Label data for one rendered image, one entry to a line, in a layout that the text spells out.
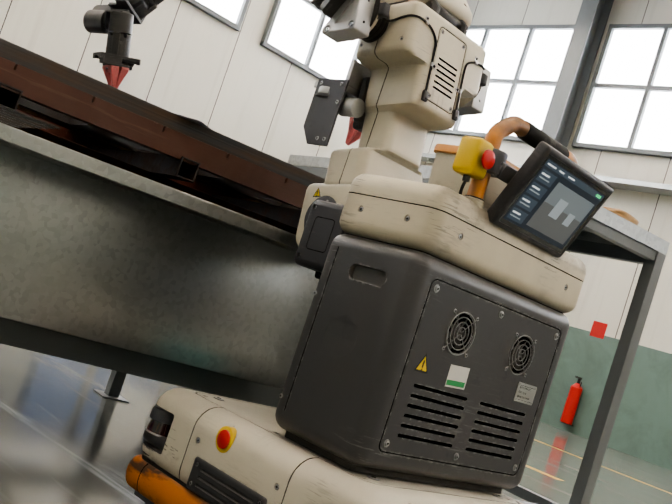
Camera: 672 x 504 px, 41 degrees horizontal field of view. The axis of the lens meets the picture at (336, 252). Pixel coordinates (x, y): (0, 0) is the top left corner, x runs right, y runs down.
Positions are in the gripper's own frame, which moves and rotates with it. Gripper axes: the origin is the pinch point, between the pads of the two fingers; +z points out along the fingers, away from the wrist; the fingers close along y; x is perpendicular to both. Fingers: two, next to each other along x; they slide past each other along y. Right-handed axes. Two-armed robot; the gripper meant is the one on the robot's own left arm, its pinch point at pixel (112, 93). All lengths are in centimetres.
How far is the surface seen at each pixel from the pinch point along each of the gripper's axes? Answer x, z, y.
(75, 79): 12.4, -0.9, 13.2
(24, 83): 16.9, 2.3, 25.3
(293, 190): 17, 17, -45
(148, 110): 12.3, 3.2, -4.9
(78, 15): -870, -136, -249
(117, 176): 37.0, 19.0, 9.6
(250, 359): 21, 61, -37
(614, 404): 50, 67, -145
